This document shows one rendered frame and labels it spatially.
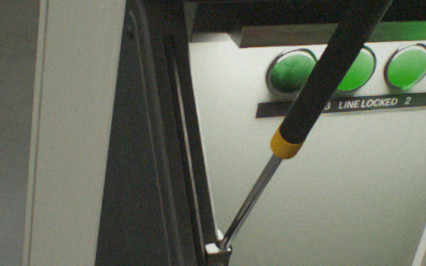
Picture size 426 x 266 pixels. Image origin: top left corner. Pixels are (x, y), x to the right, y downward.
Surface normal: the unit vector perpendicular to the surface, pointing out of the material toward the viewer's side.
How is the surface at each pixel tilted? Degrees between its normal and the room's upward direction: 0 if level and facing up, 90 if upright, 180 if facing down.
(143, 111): 90
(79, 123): 90
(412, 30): 90
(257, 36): 90
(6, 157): 0
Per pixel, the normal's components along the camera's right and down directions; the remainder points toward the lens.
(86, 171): -0.92, 0.07
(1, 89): 0.15, -0.83
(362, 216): 0.35, 0.55
